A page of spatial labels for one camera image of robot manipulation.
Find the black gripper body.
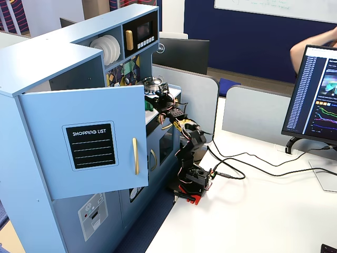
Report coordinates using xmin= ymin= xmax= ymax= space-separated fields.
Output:
xmin=154 ymin=93 xmax=176 ymax=110

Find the steel pot lid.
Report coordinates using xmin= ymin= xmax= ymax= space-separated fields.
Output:
xmin=142 ymin=76 xmax=163 ymax=85

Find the steel toy pot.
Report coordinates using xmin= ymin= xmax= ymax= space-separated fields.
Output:
xmin=143 ymin=80 xmax=162 ymax=93

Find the grey desk divider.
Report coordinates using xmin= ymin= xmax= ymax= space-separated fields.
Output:
xmin=151 ymin=64 xmax=221 ymax=138
xmin=222 ymin=84 xmax=294 ymax=145

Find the blue oven door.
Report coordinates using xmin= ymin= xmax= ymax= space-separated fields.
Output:
xmin=157 ymin=123 xmax=176 ymax=167

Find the black Dell monitor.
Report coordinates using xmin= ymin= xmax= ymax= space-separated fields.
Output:
xmin=152 ymin=37 xmax=211 ymax=76

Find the white toy plate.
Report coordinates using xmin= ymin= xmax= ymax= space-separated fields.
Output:
xmin=89 ymin=38 xmax=113 ymax=66
xmin=97 ymin=36 xmax=118 ymax=64
xmin=104 ymin=34 xmax=122 ymax=63

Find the blue office chair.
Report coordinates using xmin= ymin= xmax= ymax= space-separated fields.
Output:
xmin=218 ymin=77 xmax=242 ymax=98

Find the white box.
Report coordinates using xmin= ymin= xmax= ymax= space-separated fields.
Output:
xmin=158 ymin=31 xmax=189 ymax=41

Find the black microwave door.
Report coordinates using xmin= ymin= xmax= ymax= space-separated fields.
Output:
xmin=122 ymin=12 xmax=159 ymax=60

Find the blue fridge door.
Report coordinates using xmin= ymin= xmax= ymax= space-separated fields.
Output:
xmin=17 ymin=84 xmax=150 ymax=200

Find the red table clamp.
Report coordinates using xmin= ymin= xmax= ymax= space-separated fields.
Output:
xmin=173 ymin=184 xmax=209 ymax=206

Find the blue toy kitchen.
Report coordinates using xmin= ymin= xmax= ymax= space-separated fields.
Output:
xmin=0 ymin=4 xmax=183 ymax=253

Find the black monitor stand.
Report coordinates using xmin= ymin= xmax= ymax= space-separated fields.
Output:
xmin=285 ymin=136 xmax=304 ymax=155

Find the white whiteboard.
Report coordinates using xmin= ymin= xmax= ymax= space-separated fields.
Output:
xmin=213 ymin=0 xmax=337 ymax=25

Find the lit computer monitor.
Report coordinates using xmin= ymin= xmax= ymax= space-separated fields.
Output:
xmin=281 ymin=44 xmax=337 ymax=147

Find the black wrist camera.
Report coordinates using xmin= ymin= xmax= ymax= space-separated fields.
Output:
xmin=157 ymin=82 xmax=170 ymax=96

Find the gold dishwasher handle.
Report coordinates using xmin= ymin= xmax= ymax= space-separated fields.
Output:
xmin=150 ymin=149 xmax=158 ymax=172

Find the gold fridge door handle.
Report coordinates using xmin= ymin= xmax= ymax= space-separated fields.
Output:
xmin=132 ymin=137 xmax=140 ymax=176

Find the gold microwave handle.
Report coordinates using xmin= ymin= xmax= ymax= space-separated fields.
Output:
xmin=125 ymin=30 xmax=134 ymax=51

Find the short black USB cable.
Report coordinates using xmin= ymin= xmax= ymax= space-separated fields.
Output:
xmin=212 ymin=157 xmax=247 ymax=181

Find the black camera cable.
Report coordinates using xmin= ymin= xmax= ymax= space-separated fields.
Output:
xmin=204 ymin=130 xmax=331 ymax=168

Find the long black power cable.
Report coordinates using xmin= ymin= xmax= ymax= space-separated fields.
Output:
xmin=206 ymin=144 xmax=337 ymax=180

